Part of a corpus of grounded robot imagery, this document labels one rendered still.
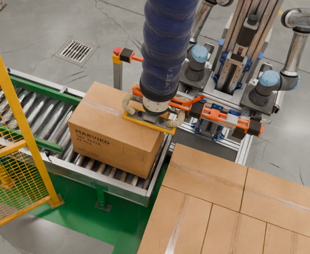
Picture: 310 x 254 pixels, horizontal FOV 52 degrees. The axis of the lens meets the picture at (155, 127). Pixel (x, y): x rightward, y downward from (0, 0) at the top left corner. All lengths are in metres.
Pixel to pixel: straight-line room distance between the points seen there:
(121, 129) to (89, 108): 0.28
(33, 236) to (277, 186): 1.98
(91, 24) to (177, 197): 2.79
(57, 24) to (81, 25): 0.31
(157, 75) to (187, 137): 1.47
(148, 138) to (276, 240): 1.13
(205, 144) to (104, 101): 1.18
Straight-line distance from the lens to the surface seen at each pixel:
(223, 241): 2.34
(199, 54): 2.22
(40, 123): 2.73
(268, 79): 2.22
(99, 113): 2.21
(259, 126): 1.94
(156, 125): 1.94
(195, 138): 3.06
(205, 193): 2.43
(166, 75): 1.66
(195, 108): 1.90
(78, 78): 3.74
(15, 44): 4.29
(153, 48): 1.54
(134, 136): 2.10
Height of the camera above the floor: 2.71
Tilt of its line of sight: 55 degrees down
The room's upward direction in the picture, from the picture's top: 9 degrees clockwise
